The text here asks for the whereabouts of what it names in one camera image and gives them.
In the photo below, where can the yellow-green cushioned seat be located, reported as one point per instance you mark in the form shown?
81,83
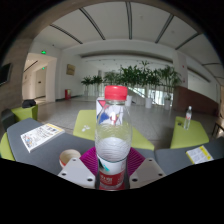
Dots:
5,148

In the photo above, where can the clear red-capped water bottle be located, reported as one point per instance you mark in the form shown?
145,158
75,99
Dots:
113,146

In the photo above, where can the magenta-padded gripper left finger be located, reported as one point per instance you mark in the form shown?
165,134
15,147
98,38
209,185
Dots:
76,173

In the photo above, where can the white printed booklet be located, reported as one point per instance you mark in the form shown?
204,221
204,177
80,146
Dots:
40,136

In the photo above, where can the large yellow-green table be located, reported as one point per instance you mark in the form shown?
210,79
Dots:
85,133

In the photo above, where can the black wall screen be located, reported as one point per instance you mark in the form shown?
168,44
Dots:
5,74

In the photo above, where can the row of potted green plants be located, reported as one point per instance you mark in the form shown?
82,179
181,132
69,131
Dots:
140,76

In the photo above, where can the yellow-green stool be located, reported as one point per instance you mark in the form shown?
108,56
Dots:
25,113

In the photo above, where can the black bag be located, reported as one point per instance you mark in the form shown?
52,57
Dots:
28,103

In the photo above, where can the small clear water bottle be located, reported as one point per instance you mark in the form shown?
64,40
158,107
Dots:
187,118

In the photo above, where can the small yellow-green table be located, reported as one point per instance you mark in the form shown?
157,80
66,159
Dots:
188,136

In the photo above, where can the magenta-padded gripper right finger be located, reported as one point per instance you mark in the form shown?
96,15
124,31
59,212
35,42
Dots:
146,172

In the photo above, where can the green exit sign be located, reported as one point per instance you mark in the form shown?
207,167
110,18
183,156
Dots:
43,52

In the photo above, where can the white cube with coloured triangles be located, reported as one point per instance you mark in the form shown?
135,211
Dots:
98,103

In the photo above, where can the brown wall plaque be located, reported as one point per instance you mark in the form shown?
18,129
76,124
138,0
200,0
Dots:
70,69

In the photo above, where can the red floral mug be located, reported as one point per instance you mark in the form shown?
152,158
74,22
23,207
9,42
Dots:
69,157

